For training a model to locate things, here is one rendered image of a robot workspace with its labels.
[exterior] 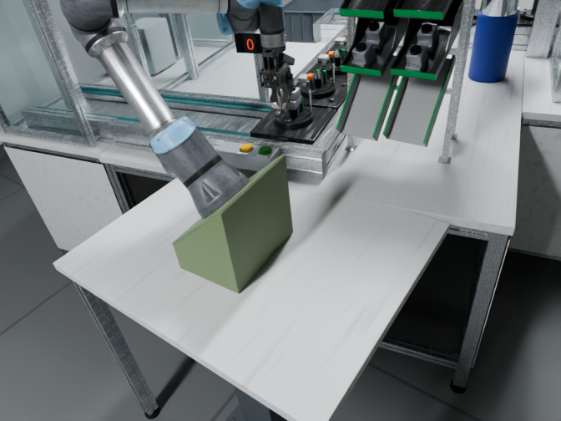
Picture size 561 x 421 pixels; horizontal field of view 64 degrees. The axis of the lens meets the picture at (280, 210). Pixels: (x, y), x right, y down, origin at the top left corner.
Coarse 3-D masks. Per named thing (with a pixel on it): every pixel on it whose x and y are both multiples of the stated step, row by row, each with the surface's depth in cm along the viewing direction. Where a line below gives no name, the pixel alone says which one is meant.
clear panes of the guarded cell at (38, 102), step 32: (0, 0) 156; (0, 32) 166; (32, 32) 159; (64, 32) 220; (0, 64) 177; (32, 64) 170; (96, 64) 241; (0, 96) 190; (32, 96) 181; (64, 96) 173; (32, 128) 194; (64, 128) 185
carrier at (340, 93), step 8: (304, 80) 187; (320, 80) 175; (328, 80) 187; (304, 88) 178; (320, 88) 176; (328, 88) 176; (336, 88) 180; (344, 88) 179; (304, 96) 176; (312, 96) 173; (320, 96) 173; (328, 96) 174; (336, 96) 173; (344, 96) 173; (304, 104) 171; (312, 104) 170; (320, 104) 169; (328, 104) 168; (336, 104) 168
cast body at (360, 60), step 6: (360, 42) 130; (354, 48) 129; (360, 48) 127; (366, 48) 128; (372, 48) 129; (354, 54) 130; (360, 54) 128; (366, 54) 128; (372, 54) 130; (354, 60) 131; (360, 60) 130; (366, 60) 130; (372, 60) 132; (354, 66) 132; (360, 66) 130; (366, 66) 131
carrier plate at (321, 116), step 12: (312, 108) 167; (324, 108) 166; (264, 120) 163; (324, 120) 158; (252, 132) 157; (264, 132) 156; (276, 132) 155; (288, 132) 154; (300, 132) 153; (312, 132) 152; (312, 144) 149
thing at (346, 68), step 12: (396, 0) 138; (360, 24) 136; (396, 24) 137; (360, 36) 139; (396, 36) 130; (384, 48) 134; (396, 48) 132; (348, 60) 136; (384, 60) 132; (348, 72) 134; (360, 72) 132; (372, 72) 129
